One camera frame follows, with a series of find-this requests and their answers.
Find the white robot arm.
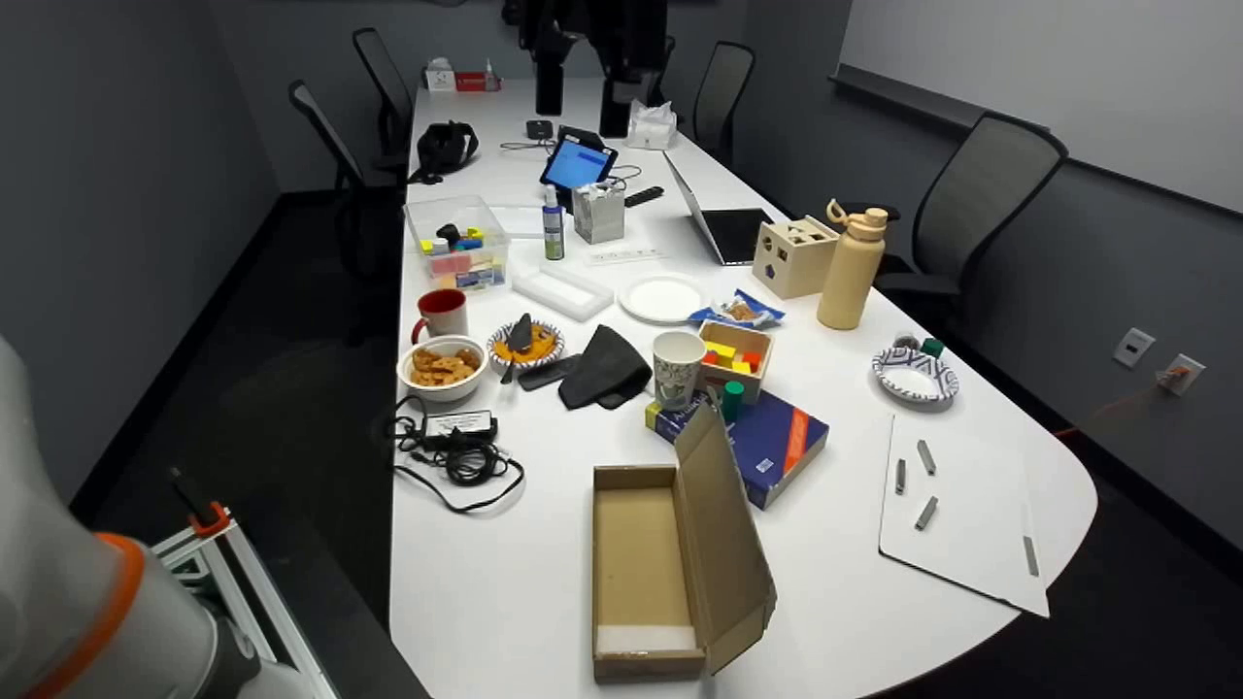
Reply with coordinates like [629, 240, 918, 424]
[0, 343, 219, 699]

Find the wooden box of toys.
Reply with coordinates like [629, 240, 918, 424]
[700, 321, 770, 395]

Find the grey tissue box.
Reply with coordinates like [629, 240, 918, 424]
[572, 177, 627, 244]

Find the brown cardboard box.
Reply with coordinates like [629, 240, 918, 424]
[589, 406, 777, 684]

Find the black cloth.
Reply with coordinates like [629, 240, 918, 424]
[517, 325, 651, 411]

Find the patterned paper cup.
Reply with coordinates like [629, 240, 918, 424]
[651, 331, 703, 411]

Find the white round plate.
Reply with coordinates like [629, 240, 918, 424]
[621, 275, 708, 325]

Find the white rectangular tray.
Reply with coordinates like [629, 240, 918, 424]
[511, 266, 612, 321]

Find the small bowl with spoon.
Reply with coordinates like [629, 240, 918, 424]
[491, 316, 564, 374]

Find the blue snack packet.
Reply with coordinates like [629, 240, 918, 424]
[689, 292, 786, 331]

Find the sanitizer spray bottle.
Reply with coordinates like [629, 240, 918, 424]
[541, 182, 564, 259]

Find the silver laptop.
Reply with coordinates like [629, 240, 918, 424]
[668, 159, 770, 265]

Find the blue book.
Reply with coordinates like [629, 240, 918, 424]
[646, 391, 826, 508]

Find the white bowl of pretzels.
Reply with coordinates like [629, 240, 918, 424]
[397, 334, 485, 402]

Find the red mug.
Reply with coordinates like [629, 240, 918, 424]
[410, 286, 465, 336]

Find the tablet with blue screen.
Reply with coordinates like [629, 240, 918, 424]
[545, 128, 616, 190]

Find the clear bin of toys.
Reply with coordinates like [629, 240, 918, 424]
[403, 193, 510, 292]

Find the wooden shape sorter cube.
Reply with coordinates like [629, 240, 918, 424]
[754, 218, 839, 300]

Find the crumpled white plastic bag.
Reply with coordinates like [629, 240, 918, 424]
[629, 105, 676, 147]

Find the beige water bottle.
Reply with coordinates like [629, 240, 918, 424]
[817, 202, 891, 331]

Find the black office chair left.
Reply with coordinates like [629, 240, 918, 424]
[287, 76, 403, 190]

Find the black office chair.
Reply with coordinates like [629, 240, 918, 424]
[287, 76, 403, 190]
[875, 111, 1068, 300]
[690, 37, 754, 159]

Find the black office chair far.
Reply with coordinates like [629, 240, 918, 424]
[690, 37, 754, 159]

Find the black office chair right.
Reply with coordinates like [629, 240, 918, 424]
[875, 111, 1068, 300]

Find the aluminium frame stand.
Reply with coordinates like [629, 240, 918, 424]
[150, 466, 337, 699]

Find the wall whiteboard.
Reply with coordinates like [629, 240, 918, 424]
[843, 0, 1243, 209]

